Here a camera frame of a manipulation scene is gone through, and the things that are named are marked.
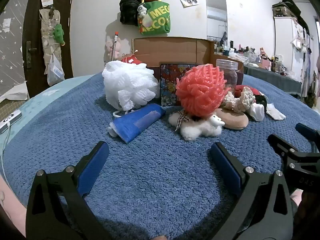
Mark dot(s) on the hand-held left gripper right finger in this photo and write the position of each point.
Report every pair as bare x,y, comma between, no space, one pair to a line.
225,165

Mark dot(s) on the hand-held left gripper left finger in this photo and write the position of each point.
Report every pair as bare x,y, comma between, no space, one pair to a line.
92,165

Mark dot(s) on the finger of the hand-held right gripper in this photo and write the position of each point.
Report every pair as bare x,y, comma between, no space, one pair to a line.
280,143
308,132

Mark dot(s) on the white thin wipe sheet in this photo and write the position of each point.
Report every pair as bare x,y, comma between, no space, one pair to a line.
275,113

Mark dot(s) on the white cloth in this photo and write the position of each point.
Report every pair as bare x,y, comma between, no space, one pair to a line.
257,111

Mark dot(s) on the beige round puff pad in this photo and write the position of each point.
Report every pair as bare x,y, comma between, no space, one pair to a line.
235,121

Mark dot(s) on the white fluffy sheep plush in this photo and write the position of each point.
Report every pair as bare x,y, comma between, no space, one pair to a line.
197,128

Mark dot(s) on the black fuzzy scrunchie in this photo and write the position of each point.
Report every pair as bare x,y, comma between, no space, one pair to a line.
262,101

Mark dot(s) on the white crochet scrunchie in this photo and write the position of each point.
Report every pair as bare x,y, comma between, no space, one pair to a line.
240,100

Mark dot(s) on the blue packaged cloth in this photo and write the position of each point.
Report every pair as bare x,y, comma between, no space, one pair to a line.
135,122

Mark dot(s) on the red crocheted bunny pouch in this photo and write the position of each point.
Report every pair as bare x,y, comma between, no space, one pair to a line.
240,89

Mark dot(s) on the pink foam net sleeve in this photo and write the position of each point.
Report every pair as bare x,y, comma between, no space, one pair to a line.
200,90

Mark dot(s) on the white mesh bath loofah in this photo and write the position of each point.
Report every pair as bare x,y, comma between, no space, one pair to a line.
127,85

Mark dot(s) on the cardboard box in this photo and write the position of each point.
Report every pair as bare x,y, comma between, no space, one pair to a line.
175,51

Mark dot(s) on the blue fleece blanket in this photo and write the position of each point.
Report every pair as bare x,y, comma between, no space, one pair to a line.
155,167

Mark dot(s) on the table with dark cloth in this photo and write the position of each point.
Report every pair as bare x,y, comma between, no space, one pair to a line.
272,78

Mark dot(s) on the clear plastic jar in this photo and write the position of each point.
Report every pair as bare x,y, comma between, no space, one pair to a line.
226,76

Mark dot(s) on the light blue bedsheet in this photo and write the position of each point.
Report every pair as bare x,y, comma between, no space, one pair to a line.
30,105

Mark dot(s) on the clutter of cosmetic bottles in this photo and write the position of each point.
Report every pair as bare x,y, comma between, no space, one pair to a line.
250,55

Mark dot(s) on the white charging case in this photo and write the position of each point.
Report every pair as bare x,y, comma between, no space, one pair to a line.
8,121

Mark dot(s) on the pink bedding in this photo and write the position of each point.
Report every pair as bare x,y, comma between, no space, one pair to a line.
10,212

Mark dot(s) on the floral patterned box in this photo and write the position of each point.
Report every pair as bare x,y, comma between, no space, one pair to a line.
170,85

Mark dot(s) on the white wardrobe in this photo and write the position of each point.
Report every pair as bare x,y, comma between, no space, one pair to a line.
285,37

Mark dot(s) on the clear plastic bag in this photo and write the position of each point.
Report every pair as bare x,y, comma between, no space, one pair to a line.
55,72

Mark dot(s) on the red paper bag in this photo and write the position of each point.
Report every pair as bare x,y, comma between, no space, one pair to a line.
131,60

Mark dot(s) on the pale pink plush toy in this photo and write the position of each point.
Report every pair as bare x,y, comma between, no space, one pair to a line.
109,46

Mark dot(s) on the dark patterned bag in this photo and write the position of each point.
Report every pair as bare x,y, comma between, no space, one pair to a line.
282,8

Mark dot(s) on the hanging fabric organizer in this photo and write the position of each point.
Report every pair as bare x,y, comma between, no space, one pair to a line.
47,42

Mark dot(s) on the green plush toy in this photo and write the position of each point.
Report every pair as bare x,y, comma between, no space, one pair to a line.
58,33

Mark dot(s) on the dark wooden door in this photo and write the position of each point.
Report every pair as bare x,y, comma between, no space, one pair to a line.
32,25

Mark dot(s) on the green tote bag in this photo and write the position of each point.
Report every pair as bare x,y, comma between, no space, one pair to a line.
156,20

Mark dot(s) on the black bag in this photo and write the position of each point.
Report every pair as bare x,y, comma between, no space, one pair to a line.
127,10

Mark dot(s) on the white panda plush charm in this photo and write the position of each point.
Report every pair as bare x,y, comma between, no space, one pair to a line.
142,10

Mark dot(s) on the wall mirror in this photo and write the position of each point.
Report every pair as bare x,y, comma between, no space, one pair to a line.
216,25

